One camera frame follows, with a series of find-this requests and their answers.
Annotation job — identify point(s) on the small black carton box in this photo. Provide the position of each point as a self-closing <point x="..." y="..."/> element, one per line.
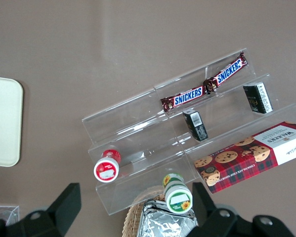
<point x="257" y="97"/>
<point x="196" y="126"/>

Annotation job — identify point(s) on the clear acrylic stepped stand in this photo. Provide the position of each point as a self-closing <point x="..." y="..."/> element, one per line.
<point x="128" y="123"/>
<point x="226" y="111"/>

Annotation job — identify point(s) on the light wicker oval basket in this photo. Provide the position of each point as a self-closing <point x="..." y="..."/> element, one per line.
<point x="133" y="217"/>

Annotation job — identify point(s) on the Walkers shortbread cookie box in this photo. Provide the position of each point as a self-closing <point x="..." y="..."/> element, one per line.
<point x="249" y="158"/>

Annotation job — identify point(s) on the red lid yogurt cup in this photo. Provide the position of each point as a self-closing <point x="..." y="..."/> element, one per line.
<point x="107" y="168"/>

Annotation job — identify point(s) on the cream plastic serving tray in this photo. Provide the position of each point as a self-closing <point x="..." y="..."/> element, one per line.
<point x="4" y="123"/>

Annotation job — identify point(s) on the aluminium foil container stack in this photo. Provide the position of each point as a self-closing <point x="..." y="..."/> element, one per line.
<point x="162" y="222"/>

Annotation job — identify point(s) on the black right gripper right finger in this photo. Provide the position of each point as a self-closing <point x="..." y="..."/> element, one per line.
<point x="217" y="222"/>

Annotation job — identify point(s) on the green lid yogurt cup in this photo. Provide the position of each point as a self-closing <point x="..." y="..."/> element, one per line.
<point x="178" y="197"/>

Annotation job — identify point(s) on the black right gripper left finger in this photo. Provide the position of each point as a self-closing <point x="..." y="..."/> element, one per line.
<point x="56" y="217"/>

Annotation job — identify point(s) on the clear acrylic bottle rack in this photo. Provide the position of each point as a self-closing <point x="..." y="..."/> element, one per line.
<point x="4" y="213"/>

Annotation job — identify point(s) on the Snickers chocolate bar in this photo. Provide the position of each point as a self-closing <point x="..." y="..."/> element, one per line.
<point x="229" y="71"/>
<point x="187" y="95"/>

